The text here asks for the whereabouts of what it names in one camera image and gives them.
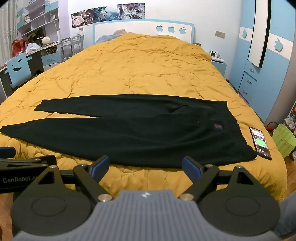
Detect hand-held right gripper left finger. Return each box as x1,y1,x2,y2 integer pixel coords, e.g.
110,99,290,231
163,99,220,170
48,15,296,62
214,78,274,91
37,155,114,202

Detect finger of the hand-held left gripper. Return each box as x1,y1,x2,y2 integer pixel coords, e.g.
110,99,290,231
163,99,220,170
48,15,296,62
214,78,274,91
0,147,16,160
0,154,58,171

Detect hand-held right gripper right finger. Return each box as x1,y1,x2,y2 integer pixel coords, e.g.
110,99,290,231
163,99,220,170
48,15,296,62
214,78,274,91
179,156,255,202

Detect black pants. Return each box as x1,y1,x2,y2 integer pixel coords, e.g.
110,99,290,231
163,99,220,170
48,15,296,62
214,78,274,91
0,94,258,169

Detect black smartphone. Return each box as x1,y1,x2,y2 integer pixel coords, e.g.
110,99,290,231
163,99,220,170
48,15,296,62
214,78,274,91
249,126,273,160

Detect blue chair with face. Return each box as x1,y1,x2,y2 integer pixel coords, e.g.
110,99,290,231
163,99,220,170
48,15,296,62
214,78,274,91
6,52,32,89

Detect green plastic basket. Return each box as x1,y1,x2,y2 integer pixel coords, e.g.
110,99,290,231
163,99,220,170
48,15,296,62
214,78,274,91
272,124,296,159

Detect cluttered desk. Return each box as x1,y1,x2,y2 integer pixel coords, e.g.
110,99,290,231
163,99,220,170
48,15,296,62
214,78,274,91
0,41,62,99

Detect blue nightstand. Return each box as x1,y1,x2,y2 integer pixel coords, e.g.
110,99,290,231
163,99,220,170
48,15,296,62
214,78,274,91
211,57,227,77

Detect yellow quilt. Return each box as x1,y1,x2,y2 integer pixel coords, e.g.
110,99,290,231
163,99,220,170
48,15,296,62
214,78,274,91
0,34,288,202

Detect red bag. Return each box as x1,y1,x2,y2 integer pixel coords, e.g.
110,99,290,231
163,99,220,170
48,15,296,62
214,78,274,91
12,39,28,56

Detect white plastic bag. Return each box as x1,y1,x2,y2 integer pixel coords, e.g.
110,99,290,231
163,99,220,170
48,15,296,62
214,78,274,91
26,43,41,53

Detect person's blue trouser leg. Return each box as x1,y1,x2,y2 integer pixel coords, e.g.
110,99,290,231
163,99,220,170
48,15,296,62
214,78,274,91
276,192,296,240

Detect cluttered storage rack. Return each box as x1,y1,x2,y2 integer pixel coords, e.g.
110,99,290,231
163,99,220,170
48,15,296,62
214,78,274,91
283,101,296,161

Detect beige curtain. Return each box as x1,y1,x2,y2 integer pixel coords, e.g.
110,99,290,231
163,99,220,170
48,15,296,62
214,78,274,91
0,6,18,67

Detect grey trolley cart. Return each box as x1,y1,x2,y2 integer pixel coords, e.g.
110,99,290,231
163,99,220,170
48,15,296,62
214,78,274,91
61,36,84,62

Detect blue pillow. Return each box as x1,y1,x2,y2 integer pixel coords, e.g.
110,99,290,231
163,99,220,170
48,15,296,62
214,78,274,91
95,29,126,44

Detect blue and white wardrobe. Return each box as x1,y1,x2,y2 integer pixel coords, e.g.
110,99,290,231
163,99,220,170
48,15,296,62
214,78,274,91
229,0,296,123

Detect white and blue shelf unit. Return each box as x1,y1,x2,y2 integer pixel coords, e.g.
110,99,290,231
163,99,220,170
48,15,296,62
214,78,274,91
16,0,61,47

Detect white and blue headboard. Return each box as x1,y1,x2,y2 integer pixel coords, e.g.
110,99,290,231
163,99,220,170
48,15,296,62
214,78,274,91
93,19,195,45

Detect wall poster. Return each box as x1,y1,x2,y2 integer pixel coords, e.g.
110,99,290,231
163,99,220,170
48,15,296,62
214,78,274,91
71,3,145,29

